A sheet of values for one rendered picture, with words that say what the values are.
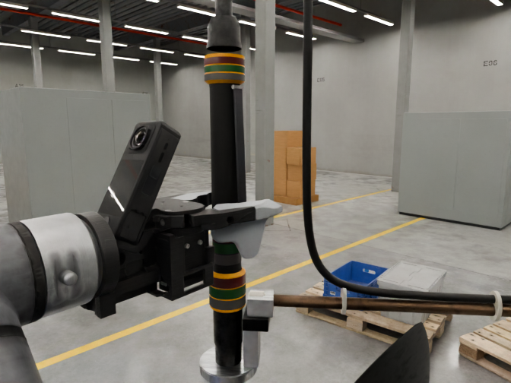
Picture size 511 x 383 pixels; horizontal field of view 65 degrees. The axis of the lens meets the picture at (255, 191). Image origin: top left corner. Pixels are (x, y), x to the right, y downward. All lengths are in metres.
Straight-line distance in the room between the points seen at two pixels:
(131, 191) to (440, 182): 7.63
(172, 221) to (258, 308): 0.16
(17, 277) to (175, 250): 0.13
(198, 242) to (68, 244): 0.12
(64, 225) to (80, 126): 6.42
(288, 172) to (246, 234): 8.48
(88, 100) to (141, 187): 6.47
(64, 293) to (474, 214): 7.61
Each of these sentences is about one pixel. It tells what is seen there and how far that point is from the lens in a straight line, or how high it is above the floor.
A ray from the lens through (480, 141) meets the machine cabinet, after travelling 7.64.
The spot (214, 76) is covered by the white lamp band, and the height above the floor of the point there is 1.79.
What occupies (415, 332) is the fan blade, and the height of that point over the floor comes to 1.41.
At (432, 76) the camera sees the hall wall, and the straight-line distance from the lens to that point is 13.51.
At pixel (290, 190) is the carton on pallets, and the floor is 0.29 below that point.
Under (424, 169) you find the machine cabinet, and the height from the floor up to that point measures 0.91.
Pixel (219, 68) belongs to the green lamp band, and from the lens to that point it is 0.43.
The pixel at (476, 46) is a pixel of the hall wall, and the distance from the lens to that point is 13.21.
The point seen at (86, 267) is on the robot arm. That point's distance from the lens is 0.32.
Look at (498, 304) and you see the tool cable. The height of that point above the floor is 1.55.
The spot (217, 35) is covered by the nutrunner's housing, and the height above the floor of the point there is 1.83.
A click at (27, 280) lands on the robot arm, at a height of 1.64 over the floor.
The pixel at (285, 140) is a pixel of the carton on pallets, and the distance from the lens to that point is 8.86.
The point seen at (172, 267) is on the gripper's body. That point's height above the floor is 1.62.
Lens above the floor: 1.75
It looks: 10 degrees down
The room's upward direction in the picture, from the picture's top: straight up
